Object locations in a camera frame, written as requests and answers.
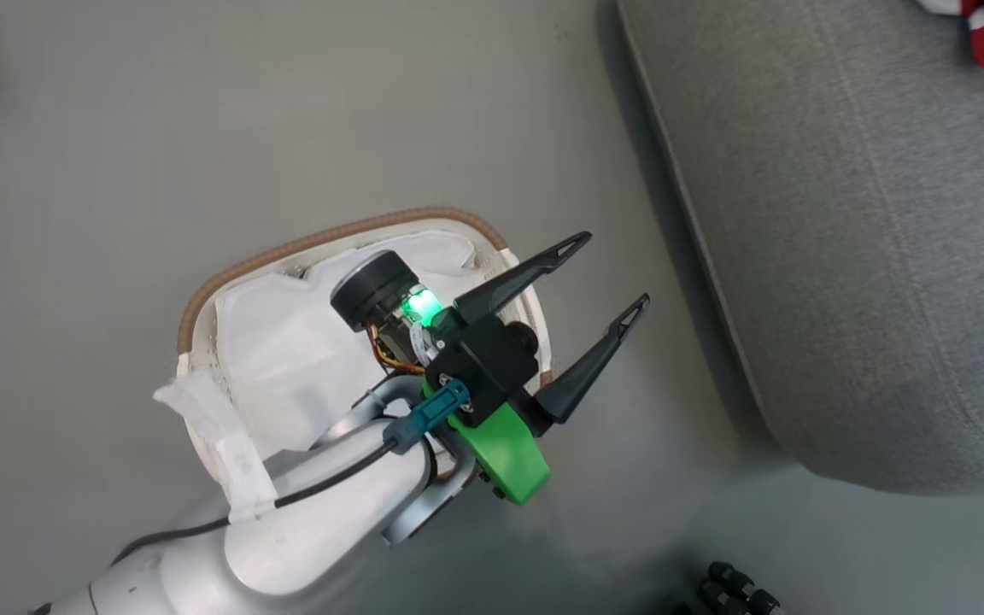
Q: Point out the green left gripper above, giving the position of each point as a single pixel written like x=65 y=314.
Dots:
x=505 y=453

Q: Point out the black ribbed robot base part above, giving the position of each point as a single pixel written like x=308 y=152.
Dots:
x=731 y=589

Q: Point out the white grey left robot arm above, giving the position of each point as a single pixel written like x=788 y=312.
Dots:
x=304 y=530

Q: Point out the grey fabric sofa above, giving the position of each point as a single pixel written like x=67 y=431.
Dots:
x=842 y=213

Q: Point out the white cloth basket liner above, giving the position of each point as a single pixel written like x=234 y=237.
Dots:
x=287 y=359

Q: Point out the white laundry basket brown rim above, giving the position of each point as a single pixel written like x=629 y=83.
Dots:
x=287 y=252

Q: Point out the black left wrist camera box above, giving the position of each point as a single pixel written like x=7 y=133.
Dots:
x=488 y=363

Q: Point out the teal left camera connector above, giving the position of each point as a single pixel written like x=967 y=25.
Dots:
x=428 y=418

